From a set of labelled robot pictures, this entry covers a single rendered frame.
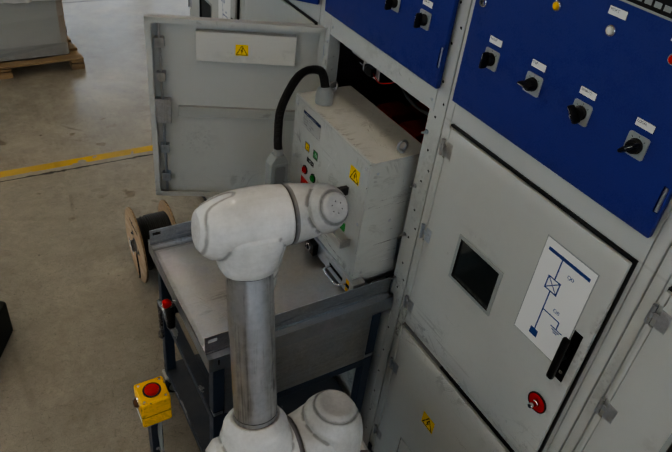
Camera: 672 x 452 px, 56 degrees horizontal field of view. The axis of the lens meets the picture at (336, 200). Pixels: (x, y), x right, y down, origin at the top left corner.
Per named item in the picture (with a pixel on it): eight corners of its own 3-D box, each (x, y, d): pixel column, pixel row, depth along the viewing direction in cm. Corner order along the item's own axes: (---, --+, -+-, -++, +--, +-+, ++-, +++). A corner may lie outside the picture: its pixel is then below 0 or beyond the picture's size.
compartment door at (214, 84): (157, 186, 261) (146, 9, 218) (310, 190, 270) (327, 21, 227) (155, 195, 255) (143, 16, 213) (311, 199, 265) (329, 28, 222)
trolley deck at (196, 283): (209, 373, 193) (208, 360, 189) (148, 251, 235) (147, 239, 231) (390, 308, 224) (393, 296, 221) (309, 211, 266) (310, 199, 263)
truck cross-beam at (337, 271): (350, 298, 215) (353, 285, 212) (281, 210, 252) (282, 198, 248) (363, 294, 218) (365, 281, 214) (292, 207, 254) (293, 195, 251)
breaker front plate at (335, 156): (348, 283, 215) (367, 165, 187) (285, 205, 248) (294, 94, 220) (352, 282, 215) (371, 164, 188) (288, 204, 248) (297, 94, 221)
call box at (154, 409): (143, 429, 174) (141, 406, 168) (135, 407, 180) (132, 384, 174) (172, 418, 178) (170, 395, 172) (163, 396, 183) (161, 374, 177)
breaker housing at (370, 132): (352, 283, 215) (372, 163, 187) (287, 203, 248) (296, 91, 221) (466, 246, 238) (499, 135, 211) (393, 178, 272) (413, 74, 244)
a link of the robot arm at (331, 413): (368, 474, 162) (381, 418, 151) (303, 498, 155) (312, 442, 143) (340, 424, 174) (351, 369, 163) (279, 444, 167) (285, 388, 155)
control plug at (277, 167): (269, 199, 234) (271, 159, 224) (264, 192, 237) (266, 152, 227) (288, 194, 237) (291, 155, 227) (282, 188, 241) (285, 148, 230)
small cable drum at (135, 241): (187, 287, 333) (185, 228, 310) (145, 299, 323) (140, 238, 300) (164, 242, 360) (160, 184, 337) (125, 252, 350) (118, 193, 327)
